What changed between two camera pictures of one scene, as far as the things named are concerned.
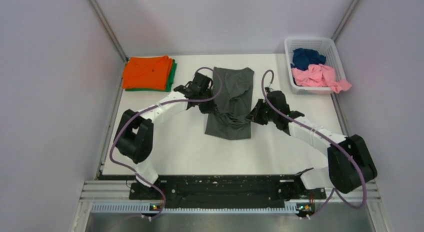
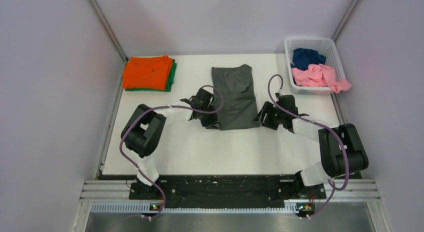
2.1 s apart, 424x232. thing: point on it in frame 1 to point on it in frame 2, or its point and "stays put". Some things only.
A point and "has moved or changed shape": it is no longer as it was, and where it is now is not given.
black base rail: x=226 y=190 stays put
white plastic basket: x=326 y=46 stays put
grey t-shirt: x=229 y=120 has moved or changed shape
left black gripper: x=210 y=108 to x=212 y=123
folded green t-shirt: x=171 y=80 stays put
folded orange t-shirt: x=148 y=72 stays put
